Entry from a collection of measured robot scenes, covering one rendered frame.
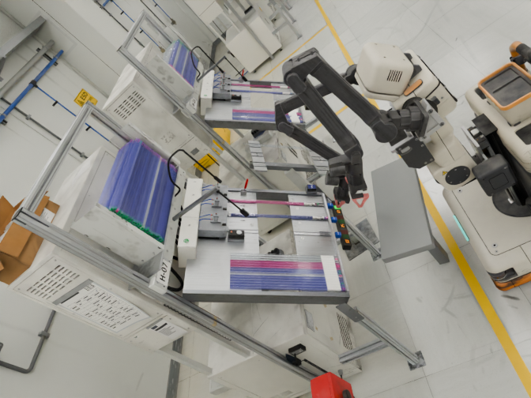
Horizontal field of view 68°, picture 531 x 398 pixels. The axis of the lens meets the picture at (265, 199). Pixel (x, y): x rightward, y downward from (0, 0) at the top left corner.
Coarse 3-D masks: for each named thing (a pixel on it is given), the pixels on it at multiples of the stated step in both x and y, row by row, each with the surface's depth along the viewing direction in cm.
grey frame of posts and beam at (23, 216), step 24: (96, 120) 185; (24, 216) 125; (48, 240) 132; (168, 240) 171; (264, 240) 250; (360, 240) 250; (96, 264) 141; (120, 264) 146; (192, 312) 164; (360, 312) 175; (240, 336) 180; (384, 336) 185; (408, 360) 203
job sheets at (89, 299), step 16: (80, 288) 155; (96, 288) 156; (64, 304) 162; (80, 304) 161; (96, 304) 162; (112, 304) 163; (128, 304) 164; (96, 320) 170; (112, 320) 170; (128, 320) 172; (160, 320) 172; (176, 336) 182
